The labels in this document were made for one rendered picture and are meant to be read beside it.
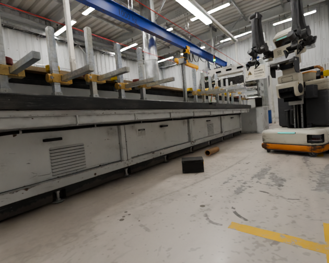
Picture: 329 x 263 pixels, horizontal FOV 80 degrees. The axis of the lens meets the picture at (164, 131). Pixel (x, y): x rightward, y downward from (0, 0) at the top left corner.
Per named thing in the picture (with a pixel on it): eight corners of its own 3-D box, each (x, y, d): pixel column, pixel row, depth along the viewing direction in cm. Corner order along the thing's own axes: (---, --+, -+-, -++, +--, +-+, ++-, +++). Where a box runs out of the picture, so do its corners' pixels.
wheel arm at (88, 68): (95, 72, 101) (94, 64, 101) (89, 71, 98) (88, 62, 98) (56, 87, 127) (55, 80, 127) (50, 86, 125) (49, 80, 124)
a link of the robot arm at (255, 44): (259, 12, 219) (250, 16, 228) (256, 11, 216) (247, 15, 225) (262, 51, 221) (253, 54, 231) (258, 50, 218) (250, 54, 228)
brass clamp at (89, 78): (106, 82, 141) (105, 75, 140) (89, 80, 130) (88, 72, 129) (101, 84, 144) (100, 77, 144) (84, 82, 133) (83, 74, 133)
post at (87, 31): (98, 97, 136) (90, 27, 134) (93, 97, 133) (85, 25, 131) (95, 98, 138) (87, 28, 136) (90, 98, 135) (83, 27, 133)
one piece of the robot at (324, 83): (289, 133, 271) (285, 73, 267) (339, 134, 224) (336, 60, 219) (275, 136, 254) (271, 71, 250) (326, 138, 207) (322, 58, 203)
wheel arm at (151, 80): (156, 82, 141) (155, 76, 141) (153, 82, 138) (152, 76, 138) (117, 92, 167) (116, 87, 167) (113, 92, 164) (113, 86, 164)
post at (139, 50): (146, 102, 176) (141, 47, 173) (143, 102, 173) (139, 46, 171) (143, 102, 178) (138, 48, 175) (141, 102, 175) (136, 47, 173)
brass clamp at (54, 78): (73, 83, 121) (72, 75, 121) (49, 81, 110) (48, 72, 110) (68, 85, 125) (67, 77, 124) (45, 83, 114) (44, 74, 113)
